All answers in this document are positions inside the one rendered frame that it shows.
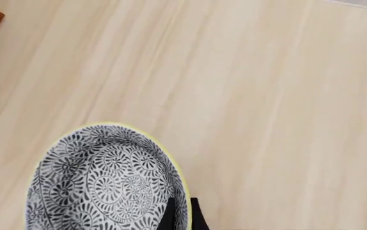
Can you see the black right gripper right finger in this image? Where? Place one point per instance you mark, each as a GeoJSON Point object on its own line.
{"type": "Point", "coordinates": [199, 216]}

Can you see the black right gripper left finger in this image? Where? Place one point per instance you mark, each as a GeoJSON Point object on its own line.
{"type": "Point", "coordinates": [168, 216]}

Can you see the black-and-white patterned bowl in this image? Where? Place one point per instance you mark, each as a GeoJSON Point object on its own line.
{"type": "Point", "coordinates": [106, 177]}

